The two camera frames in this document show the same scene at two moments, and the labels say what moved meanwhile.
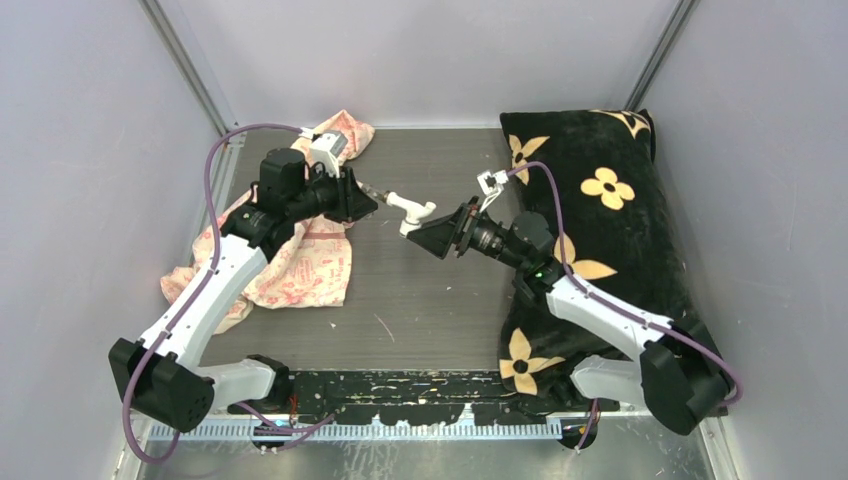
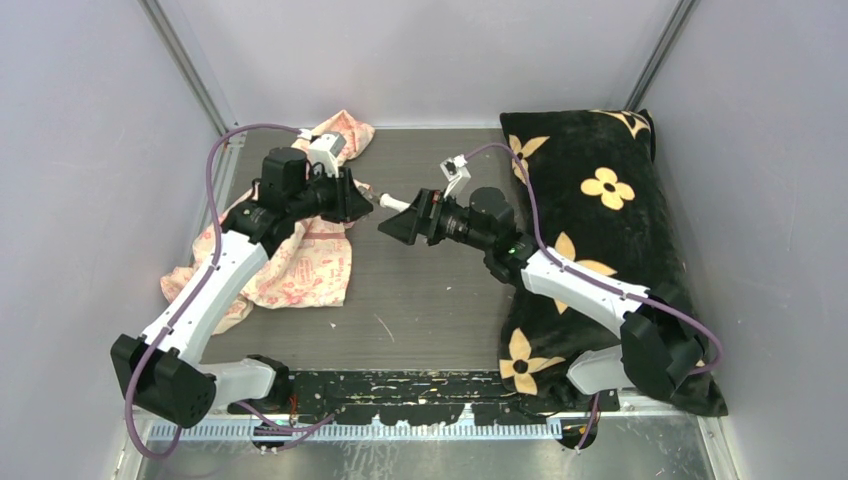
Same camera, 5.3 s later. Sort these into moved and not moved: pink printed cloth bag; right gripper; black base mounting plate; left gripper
Moved: right gripper
Not moved: left gripper; black base mounting plate; pink printed cloth bag
